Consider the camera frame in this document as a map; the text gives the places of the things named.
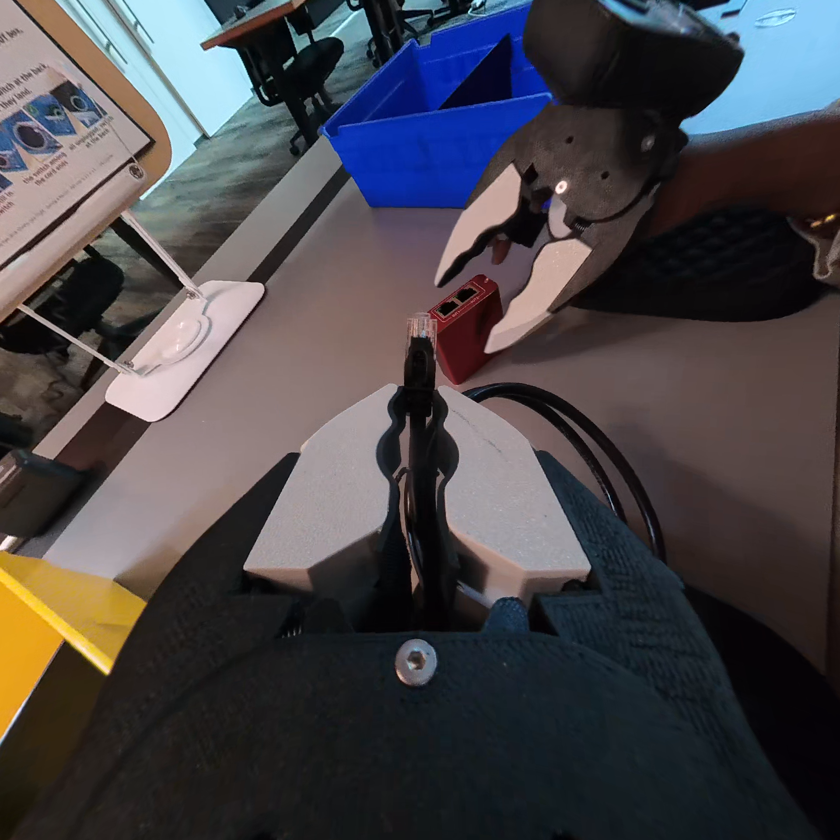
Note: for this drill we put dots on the instruction board with wooden frame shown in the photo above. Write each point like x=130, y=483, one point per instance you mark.
x=65, y=131

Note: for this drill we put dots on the dark bin divider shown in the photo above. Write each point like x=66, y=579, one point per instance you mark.
x=59, y=715
x=485, y=79

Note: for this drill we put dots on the grey desk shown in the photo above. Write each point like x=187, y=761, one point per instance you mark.
x=295, y=361

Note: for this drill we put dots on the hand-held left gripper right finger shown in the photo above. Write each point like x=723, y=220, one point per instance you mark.
x=512, y=512

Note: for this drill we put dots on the yellow plastic bin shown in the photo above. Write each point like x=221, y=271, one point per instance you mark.
x=65, y=604

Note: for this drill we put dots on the black wrist rest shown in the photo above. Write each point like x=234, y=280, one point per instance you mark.
x=722, y=275

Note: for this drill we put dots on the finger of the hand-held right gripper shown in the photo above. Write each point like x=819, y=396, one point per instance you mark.
x=544, y=282
x=479, y=216

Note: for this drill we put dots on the wooden office table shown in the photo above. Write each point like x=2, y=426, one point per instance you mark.
x=249, y=19

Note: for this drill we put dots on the blue plastic bin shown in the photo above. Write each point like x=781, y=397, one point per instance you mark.
x=407, y=157

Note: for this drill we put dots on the red ethernet splitter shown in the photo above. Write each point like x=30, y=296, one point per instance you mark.
x=466, y=341

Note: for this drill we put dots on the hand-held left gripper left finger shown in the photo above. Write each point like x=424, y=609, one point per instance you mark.
x=321, y=512

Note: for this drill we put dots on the person's right forearm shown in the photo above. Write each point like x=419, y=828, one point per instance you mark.
x=828, y=256

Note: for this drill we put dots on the black office chair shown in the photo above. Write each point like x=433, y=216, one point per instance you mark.
x=85, y=289
x=315, y=59

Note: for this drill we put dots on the dark grey power adapter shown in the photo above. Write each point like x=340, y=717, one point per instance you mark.
x=33, y=492

